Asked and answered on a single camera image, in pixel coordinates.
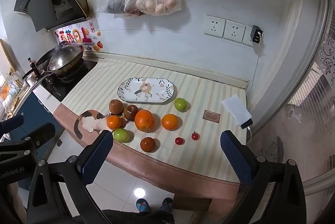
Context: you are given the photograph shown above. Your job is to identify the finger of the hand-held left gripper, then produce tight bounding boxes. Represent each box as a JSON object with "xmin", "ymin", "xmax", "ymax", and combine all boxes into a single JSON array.
[
  {"xmin": 21, "ymin": 123, "xmax": 56, "ymax": 148},
  {"xmin": 0, "ymin": 115, "xmax": 24, "ymax": 135}
]

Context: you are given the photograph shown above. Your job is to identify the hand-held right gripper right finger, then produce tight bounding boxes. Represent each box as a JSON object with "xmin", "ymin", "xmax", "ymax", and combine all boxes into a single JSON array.
[{"xmin": 220, "ymin": 130, "xmax": 307, "ymax": 224}]

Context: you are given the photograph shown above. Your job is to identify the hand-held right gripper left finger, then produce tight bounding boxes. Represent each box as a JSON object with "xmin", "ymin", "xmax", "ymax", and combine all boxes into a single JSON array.
[{"xmin": 27, "ymin": 130, "xmax": 114, "ymax": 224}]

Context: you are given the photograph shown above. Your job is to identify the green apple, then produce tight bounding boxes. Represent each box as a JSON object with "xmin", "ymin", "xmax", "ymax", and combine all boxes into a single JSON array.
[
  {"xmin": 174, "ymin": 98, "xmax": 188, "ymax": 112},
  {"xmin": 113, "ymin": 128, "xmax": 130, "ymax": 142}
]

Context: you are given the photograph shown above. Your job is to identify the small tangerine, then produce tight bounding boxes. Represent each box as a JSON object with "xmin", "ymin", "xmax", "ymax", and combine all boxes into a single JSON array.
[{"xmin": 107, "ymin": 115, "xmax": 123, "ymax": 131}]

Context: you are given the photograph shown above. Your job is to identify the dark brownish orange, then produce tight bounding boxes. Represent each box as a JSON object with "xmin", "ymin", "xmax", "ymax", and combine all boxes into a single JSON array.
[{"xmin": 140, "ymin": 137, "xmax": 157, "ymax": 153}]

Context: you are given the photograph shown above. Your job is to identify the dark red apple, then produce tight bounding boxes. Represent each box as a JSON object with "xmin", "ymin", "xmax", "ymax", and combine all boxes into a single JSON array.
[
  {"xmin": 109, "ymin": 99, "xmax": 124, "ymax": 115},
  {"xmin": 124, "ymin": 104, "xmax": 139, "ymax": 120}
]

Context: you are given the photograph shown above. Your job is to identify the large orange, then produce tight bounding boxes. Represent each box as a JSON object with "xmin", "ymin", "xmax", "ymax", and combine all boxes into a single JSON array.
[{"xmin": 134, "ymin": 109, "xmax": 155, "ymax": 133}]

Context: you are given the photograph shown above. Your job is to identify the medium orange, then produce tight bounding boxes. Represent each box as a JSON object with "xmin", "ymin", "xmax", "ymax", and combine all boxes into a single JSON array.
[{"xmin": 161, "ymin": 114, "xmax": 179, "ymax": 131}]

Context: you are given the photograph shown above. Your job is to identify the oval patterned ceramic plate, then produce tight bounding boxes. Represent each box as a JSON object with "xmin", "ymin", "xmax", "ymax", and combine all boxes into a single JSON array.
[{"xmin": 117, "ymin": 78, "xmax": 178, "ymax": 104}]

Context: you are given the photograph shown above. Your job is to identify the blue kitchen cabinet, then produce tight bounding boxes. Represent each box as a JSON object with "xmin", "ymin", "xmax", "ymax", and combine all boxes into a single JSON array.
[{"xmin": 10, "ymin": 93, "xmax": 64, "ymax": 189}]

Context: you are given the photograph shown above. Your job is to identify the calico cat print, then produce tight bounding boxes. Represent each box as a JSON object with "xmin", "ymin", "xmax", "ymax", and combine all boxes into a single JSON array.
[{"xmin": 74, "ymin": 109, "xmax": 108, "ymax": 139}]

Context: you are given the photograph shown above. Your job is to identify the black phone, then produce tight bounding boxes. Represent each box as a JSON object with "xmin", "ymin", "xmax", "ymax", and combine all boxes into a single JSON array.
[{"xmin": 240, "ymin": 118, "xmax": 254, "ymax": 130}]

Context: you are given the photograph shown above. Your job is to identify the brown label patch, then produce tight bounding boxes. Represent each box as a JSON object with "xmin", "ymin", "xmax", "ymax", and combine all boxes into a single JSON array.
[{"xmin": 203, "ymin": 109, "xmax": 221, "ymax": 124}]

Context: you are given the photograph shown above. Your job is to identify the white folded paper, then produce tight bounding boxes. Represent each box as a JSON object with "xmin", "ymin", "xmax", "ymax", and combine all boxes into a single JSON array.
[{"xmin": 221, "ymin": 94, "xmax": 252, "ymax": 126}]

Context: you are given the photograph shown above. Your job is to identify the patterned frosted glass door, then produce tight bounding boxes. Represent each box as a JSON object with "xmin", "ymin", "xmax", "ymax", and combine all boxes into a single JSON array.
[{"xmin": 249, "ymin": 17, "xmax": 335, "ymax": 188}]

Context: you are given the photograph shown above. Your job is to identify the dark sauce bottle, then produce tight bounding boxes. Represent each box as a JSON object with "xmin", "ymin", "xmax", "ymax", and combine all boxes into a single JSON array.
[{"xmin": 29, "ymin": 57, "xmax": 39, "ymax": 76}]

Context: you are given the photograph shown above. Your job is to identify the black gas stove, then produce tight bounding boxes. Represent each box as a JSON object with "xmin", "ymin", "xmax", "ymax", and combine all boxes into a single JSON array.
[{"xmin": 40, "ymin": 58, "xmax": 98, "ymax": 102}]

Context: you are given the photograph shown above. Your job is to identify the blue slipper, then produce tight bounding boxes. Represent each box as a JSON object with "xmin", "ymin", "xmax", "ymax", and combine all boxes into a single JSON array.
[
  {"xmin": 160, "ymin": 197, "xmax": 174, "ymax": 212},
  {"xmin": 136, "ymin": 198, "xmax": 150, "ymax": 213}
]

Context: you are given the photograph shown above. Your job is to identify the striped tablecloth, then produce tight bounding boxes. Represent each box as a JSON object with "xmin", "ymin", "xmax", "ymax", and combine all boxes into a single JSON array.
[{"xmin": 53, "ymin": 58, "xmax": 249, "ymax": 200}]

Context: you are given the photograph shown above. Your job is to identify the person's dark fleece garment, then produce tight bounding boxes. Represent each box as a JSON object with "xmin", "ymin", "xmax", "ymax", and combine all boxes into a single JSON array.
[{"xmin": 101, "ymin": 210, "xmax": 175, "ymax": 224}]

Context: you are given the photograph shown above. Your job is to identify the steel wok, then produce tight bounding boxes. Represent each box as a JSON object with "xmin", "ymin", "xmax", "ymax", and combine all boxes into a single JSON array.
[{"xmin": 35, "ymin": 43, "xmax": 85, "ymax": 76}]

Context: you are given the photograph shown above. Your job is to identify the steel wok lid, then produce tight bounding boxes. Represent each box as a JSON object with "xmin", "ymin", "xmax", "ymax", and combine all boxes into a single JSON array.
[{"xmin": 47, "ymin": 44, "xmax": 84, "ymax": 71}]

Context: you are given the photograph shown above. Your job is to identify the black range hood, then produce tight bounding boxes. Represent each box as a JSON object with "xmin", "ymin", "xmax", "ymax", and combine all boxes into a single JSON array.
[{"xmin": 14, "ymin": 0, "xmax": 92, "ymax": 32}]

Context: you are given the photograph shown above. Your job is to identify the colourful wall stickers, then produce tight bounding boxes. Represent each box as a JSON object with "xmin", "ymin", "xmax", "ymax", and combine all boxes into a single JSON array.
[{"xmin": 54, "ymin": 26, "xmax": 103, "ymax": 52}]

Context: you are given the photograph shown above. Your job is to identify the white charging cable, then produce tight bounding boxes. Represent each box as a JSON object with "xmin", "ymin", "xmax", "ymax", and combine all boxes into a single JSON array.
[{"xmin": 246, "ymin": 43, "xmax": 262, "ymax": 144}]

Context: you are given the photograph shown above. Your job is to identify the white wall socket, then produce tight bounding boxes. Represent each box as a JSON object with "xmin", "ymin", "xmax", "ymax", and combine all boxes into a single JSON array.
[
  {"xmin": 204, "ymin": 15, "xmax": 226, "ymax": 37},
  {"xmin": 242, "ymin": 26, "xmax": 262, "ymax": 46},
  {"xmin": 224, "ymin": 20, "xmax": 246, "ymax": 42}
]

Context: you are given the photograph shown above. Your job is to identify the black wall charger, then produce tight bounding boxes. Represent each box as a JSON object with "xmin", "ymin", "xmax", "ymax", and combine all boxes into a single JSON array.
[{"xmin": 250, "ymin": 26, "xmax": 264, "ymax": 44}]

